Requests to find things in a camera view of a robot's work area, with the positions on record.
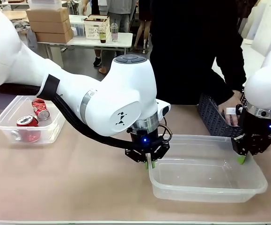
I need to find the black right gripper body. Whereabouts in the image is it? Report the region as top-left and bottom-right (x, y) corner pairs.
(238, 110), (271, 142)

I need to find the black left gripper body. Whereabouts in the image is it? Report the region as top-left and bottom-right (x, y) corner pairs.
(128, 124), (162, 154)

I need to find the black lattice basket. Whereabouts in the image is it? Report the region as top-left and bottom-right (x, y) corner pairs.
(198, 92), (244, 138)

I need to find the clear plastic bin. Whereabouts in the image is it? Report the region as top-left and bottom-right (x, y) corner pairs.
(0, 94), (66, 145)
(148, 134), (269, 203)

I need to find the silver topped can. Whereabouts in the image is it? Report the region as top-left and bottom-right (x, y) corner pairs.
(33, 109), (53, 128)

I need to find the crushed red can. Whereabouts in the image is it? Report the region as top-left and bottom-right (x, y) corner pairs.
(31, 98), (48, 113)

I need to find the red soda can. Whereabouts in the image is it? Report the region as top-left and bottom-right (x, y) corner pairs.
(11, 114), (42, 143)

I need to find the person's left forearm black sleeve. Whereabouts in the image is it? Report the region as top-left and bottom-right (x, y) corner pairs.
(216, 69), (247, 106)

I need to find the white lattice basket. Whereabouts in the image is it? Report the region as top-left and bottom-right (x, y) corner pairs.
(83, 14), (110, 39)

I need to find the person's left hand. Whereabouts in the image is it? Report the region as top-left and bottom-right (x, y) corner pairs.
(218, 90), (243, 127)

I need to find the person in black shirt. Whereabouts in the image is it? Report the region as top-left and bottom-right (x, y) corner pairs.
(149, 0), (247, 106)

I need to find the person with bare legs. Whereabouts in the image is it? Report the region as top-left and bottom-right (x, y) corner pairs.
(133, 19), (150, 54)

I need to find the plastic cup pink drink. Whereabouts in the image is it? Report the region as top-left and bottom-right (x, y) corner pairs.
(110, 22), (119, 43)

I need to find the plastic cup green drink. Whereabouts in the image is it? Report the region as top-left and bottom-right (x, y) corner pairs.
(98, 24), (108, 44)

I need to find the white folding table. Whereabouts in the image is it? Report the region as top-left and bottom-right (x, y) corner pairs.
(37, 32), (133, 69)

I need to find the clear plastic container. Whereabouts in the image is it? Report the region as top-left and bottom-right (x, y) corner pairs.
(68, 15), (87, 38)

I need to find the person in grey shirt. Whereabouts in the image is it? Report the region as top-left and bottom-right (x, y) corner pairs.
(92, 0), (136, 75)

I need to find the brown cardboard box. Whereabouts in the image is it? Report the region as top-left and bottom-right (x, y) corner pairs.
(25, 7), (70, 23)
(35, 30), (74, 45)
(29, 20), (71, 34)

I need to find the grey clothing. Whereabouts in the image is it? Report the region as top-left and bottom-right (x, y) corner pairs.
(26, 28), (38, 50)

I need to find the clear storage box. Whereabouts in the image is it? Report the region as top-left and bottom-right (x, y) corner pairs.
(27, 0), (62, 11)

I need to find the thin black camera cable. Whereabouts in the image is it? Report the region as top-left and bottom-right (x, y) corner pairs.
(159, 116), (174, 142)

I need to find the black left arm cable sleeve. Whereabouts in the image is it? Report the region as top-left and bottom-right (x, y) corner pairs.
(0, 83), (138, 150)

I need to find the black left arm strap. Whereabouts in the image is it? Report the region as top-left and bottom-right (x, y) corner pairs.
(36, 74), (61, 100)

